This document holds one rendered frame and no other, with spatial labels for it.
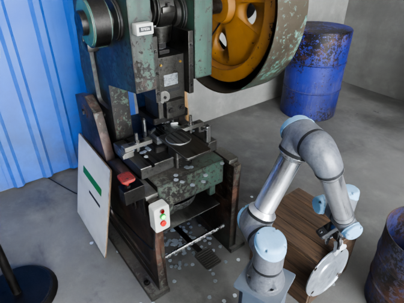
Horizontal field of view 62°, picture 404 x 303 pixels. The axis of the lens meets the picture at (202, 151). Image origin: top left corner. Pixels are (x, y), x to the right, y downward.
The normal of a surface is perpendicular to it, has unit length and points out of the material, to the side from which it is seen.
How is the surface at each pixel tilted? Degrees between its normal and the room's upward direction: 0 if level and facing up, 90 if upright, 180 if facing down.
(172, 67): 90
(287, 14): 88
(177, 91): 90
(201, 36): 90
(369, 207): 0
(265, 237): 7
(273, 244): 7
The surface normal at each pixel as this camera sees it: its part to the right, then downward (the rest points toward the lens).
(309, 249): 0.00, -0.85
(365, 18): -0.80, 0.32
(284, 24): 0.60, 0.45
